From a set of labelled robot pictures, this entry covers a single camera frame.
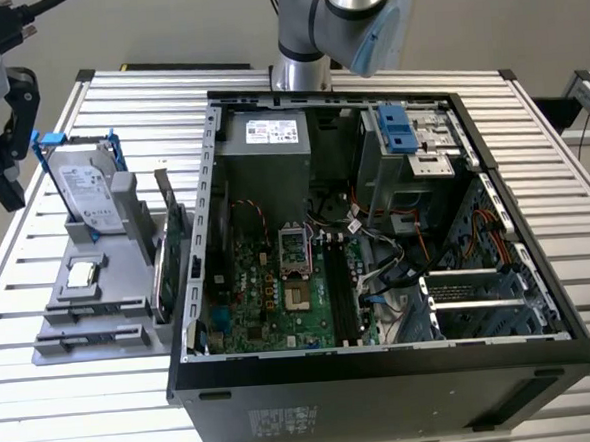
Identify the green motherboard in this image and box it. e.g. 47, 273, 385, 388
197, 215, 384, 357

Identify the CPU socket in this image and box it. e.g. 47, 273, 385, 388
282, 275, 315, 314

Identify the silver CPU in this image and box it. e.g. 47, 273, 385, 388
64, 260, 103, 289

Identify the black PC case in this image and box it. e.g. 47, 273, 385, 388
146, 66, 590, 442

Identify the black wire bundle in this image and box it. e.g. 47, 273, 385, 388
355, 230, 464, 298

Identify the metal socket cover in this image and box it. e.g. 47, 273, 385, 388
277, 222, 313, 279

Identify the thin metal locking lever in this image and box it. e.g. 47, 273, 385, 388
305, 228, 316, 277

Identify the grey power supply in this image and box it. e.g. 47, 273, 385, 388
215, 107, 316, 226

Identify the orange yellow power wire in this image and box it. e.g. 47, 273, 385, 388
467, 207, 516, 276

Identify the green graphics card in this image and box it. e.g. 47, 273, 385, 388
144, 167, 195, 324

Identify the blue plastic drive latch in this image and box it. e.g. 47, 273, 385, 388
375, 101, 420, 156

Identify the thin orange wire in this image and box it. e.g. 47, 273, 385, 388
350, 180, 432, 267

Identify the hard disk in blue carrier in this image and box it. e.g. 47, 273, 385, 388
27, 123, 133, 247

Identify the thick black camera cable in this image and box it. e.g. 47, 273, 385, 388
0, 0, 88, 53

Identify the black RAM slot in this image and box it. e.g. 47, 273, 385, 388
335, 240, 355, 343
323, 241, 343, 344
329, 240, 349, 344
341, 239, 361, 343

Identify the black rectangular object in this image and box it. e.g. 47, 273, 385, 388
532, 93, 585, 132

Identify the grey parts rack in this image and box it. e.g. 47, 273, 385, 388
20, 166, 204, 367

